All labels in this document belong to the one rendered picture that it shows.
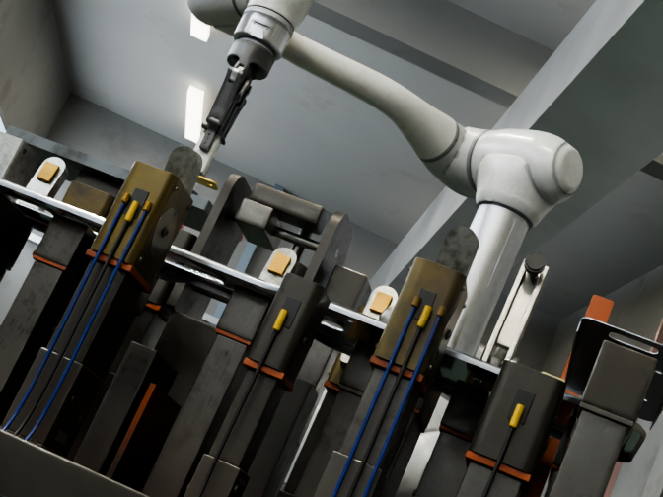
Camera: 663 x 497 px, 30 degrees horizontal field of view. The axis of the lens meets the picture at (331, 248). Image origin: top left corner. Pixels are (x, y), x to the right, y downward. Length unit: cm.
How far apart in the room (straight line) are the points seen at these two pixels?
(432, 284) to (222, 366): 33
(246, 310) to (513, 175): 90
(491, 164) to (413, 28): 471
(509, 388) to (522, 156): 107
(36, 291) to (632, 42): 344
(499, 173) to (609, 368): 123
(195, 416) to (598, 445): 57
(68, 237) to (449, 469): 56
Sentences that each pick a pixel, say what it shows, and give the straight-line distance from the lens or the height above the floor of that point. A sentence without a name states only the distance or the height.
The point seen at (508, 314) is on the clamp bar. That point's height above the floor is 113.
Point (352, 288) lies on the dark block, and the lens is 175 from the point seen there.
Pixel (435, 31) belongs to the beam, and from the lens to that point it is 703.
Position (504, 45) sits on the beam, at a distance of 709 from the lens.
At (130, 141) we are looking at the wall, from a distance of 1168.
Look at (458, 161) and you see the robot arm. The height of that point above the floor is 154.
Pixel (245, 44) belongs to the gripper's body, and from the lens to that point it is 207.
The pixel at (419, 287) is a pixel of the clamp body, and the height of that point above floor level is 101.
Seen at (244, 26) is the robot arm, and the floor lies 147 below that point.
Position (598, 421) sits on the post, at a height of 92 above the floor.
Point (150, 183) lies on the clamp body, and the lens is 141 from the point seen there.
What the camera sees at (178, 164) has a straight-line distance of 149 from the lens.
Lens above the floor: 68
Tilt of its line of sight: 15 degrees up
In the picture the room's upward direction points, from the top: 24 degrees clockwise
